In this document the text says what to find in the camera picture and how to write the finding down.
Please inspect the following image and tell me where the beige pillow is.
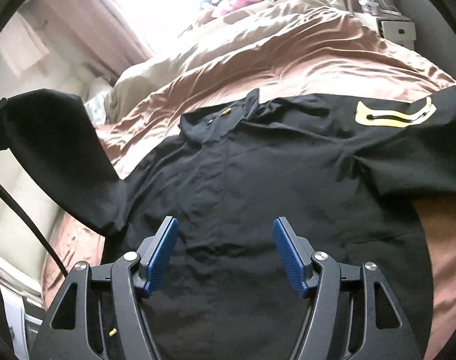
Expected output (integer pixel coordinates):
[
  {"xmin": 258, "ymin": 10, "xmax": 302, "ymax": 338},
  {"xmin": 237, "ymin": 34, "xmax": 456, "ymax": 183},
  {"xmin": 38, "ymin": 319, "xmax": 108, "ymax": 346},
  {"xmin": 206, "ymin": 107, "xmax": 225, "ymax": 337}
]
[{"xmin": 105, "ymin": 40, "xmax": 233, "ymax": 125}]

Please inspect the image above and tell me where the brown satin duvet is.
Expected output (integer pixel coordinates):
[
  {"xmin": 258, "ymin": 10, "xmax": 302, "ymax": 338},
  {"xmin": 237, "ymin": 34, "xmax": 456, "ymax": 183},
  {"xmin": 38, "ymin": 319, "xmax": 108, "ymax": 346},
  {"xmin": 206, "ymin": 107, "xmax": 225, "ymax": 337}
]
[{"xmin": 48, "ymin": 7, "xmax": 456, "ymax": 359}]

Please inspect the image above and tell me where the white bedside cabinet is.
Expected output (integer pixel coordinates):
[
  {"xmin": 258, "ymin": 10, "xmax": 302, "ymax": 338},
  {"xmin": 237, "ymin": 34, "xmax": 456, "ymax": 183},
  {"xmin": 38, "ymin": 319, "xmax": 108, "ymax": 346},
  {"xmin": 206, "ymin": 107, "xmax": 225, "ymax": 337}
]
[{"xmin": 379, "ymin": 19, "xmax": 417, "ymax": 50}]

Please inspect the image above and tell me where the black cable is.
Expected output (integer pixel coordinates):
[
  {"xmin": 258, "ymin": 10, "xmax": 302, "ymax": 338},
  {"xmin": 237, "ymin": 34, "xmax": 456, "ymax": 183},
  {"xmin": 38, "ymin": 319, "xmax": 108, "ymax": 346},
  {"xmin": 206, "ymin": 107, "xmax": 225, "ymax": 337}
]
[{"xmin": 0, "ymin": 173, "xmax": 69, "ymax": 278}]

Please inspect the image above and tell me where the clutter pile by window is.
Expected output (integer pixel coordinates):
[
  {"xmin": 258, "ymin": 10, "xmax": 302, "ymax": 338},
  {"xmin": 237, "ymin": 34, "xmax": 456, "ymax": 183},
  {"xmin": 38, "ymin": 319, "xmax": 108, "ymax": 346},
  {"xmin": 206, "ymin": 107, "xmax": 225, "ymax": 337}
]
[{"xmin": 197, "ymin": 0, "xmax": 264, "ymax": 23}]

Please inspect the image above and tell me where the pink curtain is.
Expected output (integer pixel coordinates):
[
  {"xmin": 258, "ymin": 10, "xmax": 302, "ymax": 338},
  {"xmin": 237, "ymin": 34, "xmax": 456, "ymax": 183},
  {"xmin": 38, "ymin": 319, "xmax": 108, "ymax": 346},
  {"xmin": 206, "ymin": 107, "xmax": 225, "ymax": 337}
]
[{"xmin": 32, "ymin": 0, "xmax": 151, "ymax": 80}]

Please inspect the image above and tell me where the black polo shirt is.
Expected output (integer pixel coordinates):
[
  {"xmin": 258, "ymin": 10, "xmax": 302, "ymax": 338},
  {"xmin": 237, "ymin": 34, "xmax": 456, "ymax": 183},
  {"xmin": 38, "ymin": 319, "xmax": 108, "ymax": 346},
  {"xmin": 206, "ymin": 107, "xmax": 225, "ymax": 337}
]
[{"xmin": 0, "ymin": 86, "xmax": 456, "ymax": 359}]

